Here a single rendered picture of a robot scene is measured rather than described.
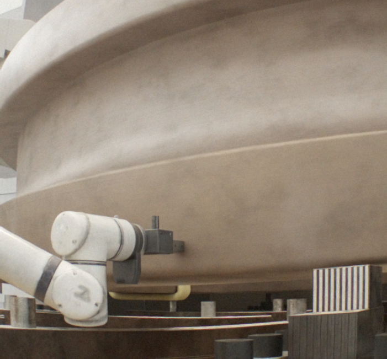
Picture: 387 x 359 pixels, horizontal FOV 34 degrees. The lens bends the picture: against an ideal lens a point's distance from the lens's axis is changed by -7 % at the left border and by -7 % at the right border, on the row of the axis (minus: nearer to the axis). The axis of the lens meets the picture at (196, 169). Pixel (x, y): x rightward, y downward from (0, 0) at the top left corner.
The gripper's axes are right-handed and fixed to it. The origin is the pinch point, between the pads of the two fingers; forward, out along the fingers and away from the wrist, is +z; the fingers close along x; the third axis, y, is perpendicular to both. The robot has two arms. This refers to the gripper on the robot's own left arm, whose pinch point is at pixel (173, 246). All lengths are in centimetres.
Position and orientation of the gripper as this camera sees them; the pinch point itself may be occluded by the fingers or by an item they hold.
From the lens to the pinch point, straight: 148.4
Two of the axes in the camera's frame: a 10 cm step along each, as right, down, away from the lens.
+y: -0.1, -9.8, 2.0
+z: 5.9, 1.5, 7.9
